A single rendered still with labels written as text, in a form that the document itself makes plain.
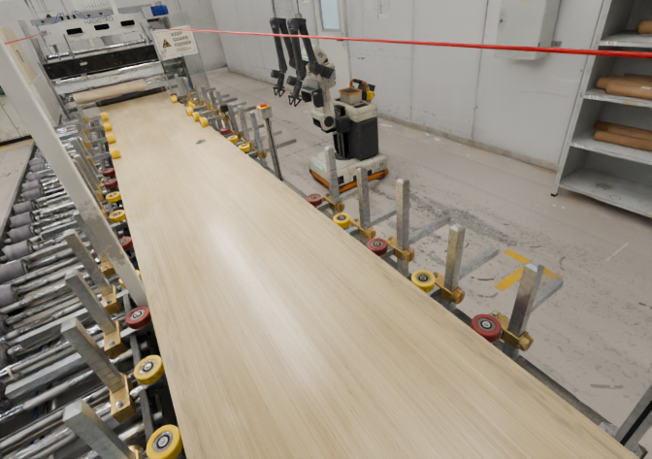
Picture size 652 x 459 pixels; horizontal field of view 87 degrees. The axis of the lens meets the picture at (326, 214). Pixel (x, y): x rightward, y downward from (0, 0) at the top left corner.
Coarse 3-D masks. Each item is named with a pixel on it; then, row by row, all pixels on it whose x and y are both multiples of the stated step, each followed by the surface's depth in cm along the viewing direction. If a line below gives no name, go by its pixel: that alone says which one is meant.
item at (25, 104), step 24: (0, 48) 84; (0, 72) 86; (24, 96) 90; (24, 120) 92; (48, 120) 97; (48, 144) 97; (72, 168) 102; (72, 192) 105; (96, 216) 111; (96, 240) 114; (120, 264) 122; (144, 288) 131
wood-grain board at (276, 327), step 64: (128, 128) 327; (192, 128) 301; (128, 192) 208; (192, 192) 197; (256, 192) 188; (192, 256) 146; (256, 256) 141; (320, 256) 136; (192, 320) 117; (256, 320) 113; (320, 320) 110; (384, 320) 107; (448, 320) 104; (192, 384) 97; (256, 384) 94; (320, 384) 92; (384, 384) 90; (448, 384) 88; (512, 384) 86; (192, 448) 83; (256, 448) 81; (320, 448) 79; (384, 448) 78; (448, 448) 76; (512, 448) 75; (576, 448) 73
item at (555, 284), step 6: (552, 282) 120; (558, 282) 120; (540, 288) 119; (546, 288) 119; (552, 288) 118; (558, 288) 120; (540, 294) 117; (546, 294) 117; (552, 294) 119; (540, 300) 115; (534, 306) 113; (510, 312) 112
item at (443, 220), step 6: (444, 216) 157; (432, 222) 154; (438, 222) 154; (444, 222) 155; (420, 228) 152; (426, 228) 151; (432, 228) 152; (438, 228) 154; (414, 234) 149; (420, 234) 149; (426, 234) 151; (414, 240) 148; (390, 246) 144; (390, 252) 143; (384, 258) 142
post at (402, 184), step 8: (400, 184) 124; (408, 184) 124; (400, 192) 126; (408, 192) 126; (400, 200) 127; (408, 200) 128; (400, 208) 129; (408, 208) 130; (400, 216) 132; (408, 216) 132; (400, 224) 134; (408, 224) 134; (400, 232) 136; (408, 232) 136; (400, 240) 138; (408, 240) 139; (400, 248) 140; (400, 264) 145; (400, 272) 147
